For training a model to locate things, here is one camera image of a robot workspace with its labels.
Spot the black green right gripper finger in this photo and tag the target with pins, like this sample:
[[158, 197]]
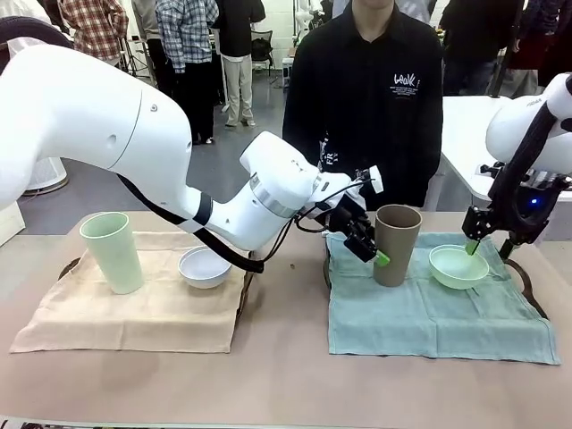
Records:
[[473, 232], [488, 223]]

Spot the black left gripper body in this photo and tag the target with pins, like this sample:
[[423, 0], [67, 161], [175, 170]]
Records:
[[339, 219]]

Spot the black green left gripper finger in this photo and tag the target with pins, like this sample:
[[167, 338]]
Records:
[[366, 228], [362, 250]]

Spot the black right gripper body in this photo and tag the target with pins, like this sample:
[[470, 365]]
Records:
[[529, 201]]

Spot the tan brown plastic cup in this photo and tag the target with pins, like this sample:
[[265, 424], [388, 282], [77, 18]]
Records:
[[395, 250]]

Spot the light green bowl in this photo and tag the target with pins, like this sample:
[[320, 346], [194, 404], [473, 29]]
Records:
[[456, 272]]

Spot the white bowl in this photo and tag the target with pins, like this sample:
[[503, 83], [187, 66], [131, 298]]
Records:
[[203, 270]]

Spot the light green plastic cup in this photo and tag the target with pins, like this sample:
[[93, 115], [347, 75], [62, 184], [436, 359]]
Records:
[[116, 254]]

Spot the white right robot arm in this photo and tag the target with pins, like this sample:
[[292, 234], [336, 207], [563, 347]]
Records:
[[514, 129]]

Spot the person's left forearm black sleeve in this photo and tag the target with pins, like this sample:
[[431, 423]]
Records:
[[429, 170]]

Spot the person's right forearm black sleeve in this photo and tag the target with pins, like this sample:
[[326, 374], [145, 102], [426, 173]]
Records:
[[299, 129]]

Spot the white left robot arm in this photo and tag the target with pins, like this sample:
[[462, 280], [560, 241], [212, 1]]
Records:
[[111, 120]]

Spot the teal cloth mat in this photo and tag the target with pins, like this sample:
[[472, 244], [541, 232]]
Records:
[[424, 326]]

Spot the beige cloth mat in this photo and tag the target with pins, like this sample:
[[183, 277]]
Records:
[[125, 322]]

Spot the white table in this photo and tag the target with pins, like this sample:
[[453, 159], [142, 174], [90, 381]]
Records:
[[465, 134]]

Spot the person in black shirt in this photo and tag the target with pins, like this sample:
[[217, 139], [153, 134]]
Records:
[[371, 111]]

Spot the bystander in dark red top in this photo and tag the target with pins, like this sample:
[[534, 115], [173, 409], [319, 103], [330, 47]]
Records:
[[545, 40]]

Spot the bystander in black clothes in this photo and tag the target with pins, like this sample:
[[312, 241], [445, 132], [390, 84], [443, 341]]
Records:
[[473, 44]]

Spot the bystander in beige trousers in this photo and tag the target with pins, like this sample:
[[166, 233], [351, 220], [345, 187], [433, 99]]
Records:
[[237, 67]]

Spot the black office chair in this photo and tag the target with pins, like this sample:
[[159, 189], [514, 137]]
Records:
[[261, 51]]

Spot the bystander in blue plaid shirt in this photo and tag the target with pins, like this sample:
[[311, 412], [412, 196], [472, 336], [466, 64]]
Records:
[[187, 44]]

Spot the bystander in red plaid shirt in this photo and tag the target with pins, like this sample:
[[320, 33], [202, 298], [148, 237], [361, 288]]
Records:
[[94, 27]]

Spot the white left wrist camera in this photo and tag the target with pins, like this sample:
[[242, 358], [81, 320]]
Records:
[[376, 179]]

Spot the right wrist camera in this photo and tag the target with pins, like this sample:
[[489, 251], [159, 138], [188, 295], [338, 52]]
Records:
[[489, 170]]

